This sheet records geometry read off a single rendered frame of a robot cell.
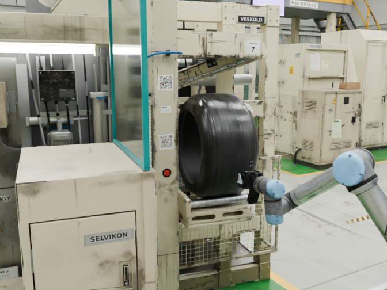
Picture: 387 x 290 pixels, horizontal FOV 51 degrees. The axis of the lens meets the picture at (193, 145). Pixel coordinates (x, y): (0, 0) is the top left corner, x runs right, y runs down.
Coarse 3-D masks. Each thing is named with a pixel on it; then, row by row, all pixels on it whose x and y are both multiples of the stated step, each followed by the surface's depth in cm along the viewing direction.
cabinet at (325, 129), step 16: (304, 96) 657; (320, 96) 627; (336, 96) 635; (352, 96) 653; (304, 112) 660; (320, 112) 630; (336, 112) 641; (352, 112) 659; (304, 128) 663; (320, 128) 633; (336, 128) 647; (352, 128) 666; (304, 144) 667; (320, 144) 636; (336, 144) 651; (352, 144) 672; (304, 160) 670; (320, 160) 641
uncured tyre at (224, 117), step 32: (192, 96) 214; (224, 96) 209; (192, 128) 242; (224, 128) 193; (256, 128) 204; (192, 160) 242; (224, 160) 193; (256, 160) 202; (192, 192) 216; (224, 192) 207
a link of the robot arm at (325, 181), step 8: (320, 176) 169; (328, 176) 166; (304, 184) 175; (312, 184) 171; (320, 184) 168; (328, 184) 167; (336, 184) 166; (288, 192) 182; (296, 192) 176; (304, 192) 174; (312, 192) 172; (320, 192) 171; (288, 200) 178; (296, 200) 177; (304, 200) 175
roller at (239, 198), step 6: (204, 198) 209; (210, 198) 209; (216, 198) 209; (222, 198) 210; (228, 198) 211; (234, 198) 212; (240, 198) 213; (246, 198) 215; (192, 204) 204; (198, 204) 205; (204, 204) 206; (210, 204) 208; (216, 204) 209; (222, 204) 211
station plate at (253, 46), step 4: (248, 40) 236; (252, 40) 237; (256, 40) 238; (248, 44) 237; (252, 44) 238; (256, 44) 238; (248, 48) 237; (252, 48) 238; (256, 48) 239; (248, 52) 238; (252, 52) 238; (256, 52) 239
